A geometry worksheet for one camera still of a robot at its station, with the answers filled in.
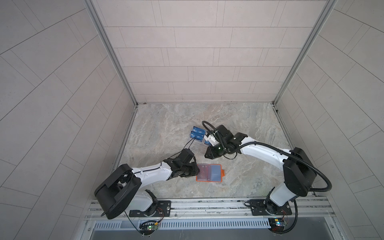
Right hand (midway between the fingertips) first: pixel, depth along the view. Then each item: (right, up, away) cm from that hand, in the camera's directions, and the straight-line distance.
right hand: (205, 156), depth 80 cm
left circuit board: (-26, -27, -15) cm, 40 cm away
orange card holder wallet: (+3, -10, +3) cm, 11 cm away
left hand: (-1, -9, +4) cm, 10 cm away
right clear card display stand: (+1, +8, -4) cm, 9 cm away
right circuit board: (+33, -28, -12) cm, 45 cm away
